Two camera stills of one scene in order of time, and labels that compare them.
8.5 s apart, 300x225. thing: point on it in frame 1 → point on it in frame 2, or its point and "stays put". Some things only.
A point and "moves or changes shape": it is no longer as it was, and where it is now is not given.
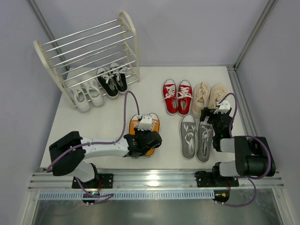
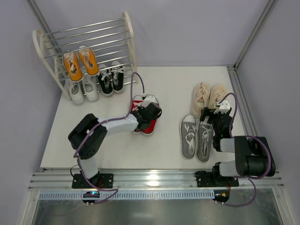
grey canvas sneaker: (188, 128) stays put
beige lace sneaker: (201, 97) stays put
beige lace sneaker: (217, 92) stays put
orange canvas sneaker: (155, 127) → (88, 58)
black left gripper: (142, 133) → (145, 124)
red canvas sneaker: (184, 95) → (151, 128)
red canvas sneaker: (170, 92) → (135, 104)
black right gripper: (215, 115) stays put
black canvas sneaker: (119, 77) moves or changes shape
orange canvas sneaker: (134, 123) moves or changes shape
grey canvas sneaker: (205, 135) stays put
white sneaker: (93, 89) moves or changes shape
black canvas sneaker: (107, 82) moves or changes shape
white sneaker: (78, 95) moves or changes shape
